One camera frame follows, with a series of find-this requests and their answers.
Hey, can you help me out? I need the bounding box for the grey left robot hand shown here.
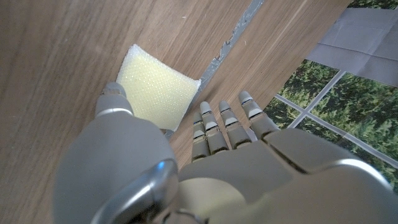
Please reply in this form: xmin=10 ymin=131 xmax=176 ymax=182
xmin=52 ymin=82 xmax=398 ymax=224

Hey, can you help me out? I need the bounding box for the pale yellow sponge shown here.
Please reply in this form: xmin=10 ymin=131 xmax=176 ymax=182
xmin=115 ymin=44 xmax=202 ymax=132

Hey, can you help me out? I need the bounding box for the printed window forest backdrop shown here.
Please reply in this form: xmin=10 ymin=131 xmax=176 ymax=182
xmin=263 ymin=0 xmax=398 ymax=194

